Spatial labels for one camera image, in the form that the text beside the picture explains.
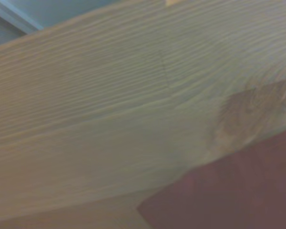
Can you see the rust red shorts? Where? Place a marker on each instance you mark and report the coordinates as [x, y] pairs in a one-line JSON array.
[[228, 190]]

